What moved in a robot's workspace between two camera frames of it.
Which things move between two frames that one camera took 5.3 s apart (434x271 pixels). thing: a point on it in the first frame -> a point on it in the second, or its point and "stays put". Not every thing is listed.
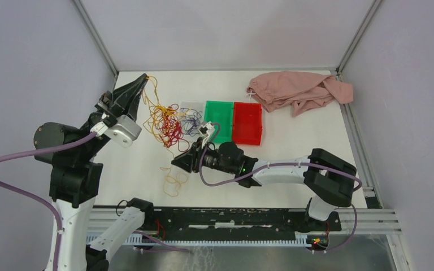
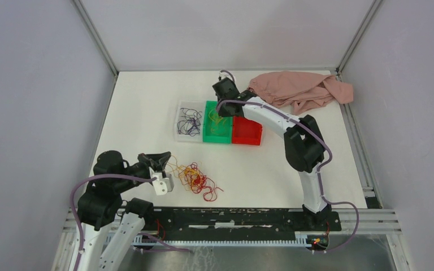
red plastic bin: x=247 y=123 stays put
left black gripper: x=113 y=103 -> x=152 y=160
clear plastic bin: x=191 y=116 stays put
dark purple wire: x=191 y=121 stays put
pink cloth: x=300 y=91 stays put
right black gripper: x=191 y=157 -> x=223 y=113
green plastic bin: x=220 y=112 stays put
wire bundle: x=165 y=124 -> x=192 y=179
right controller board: x=319 y=242 stays put
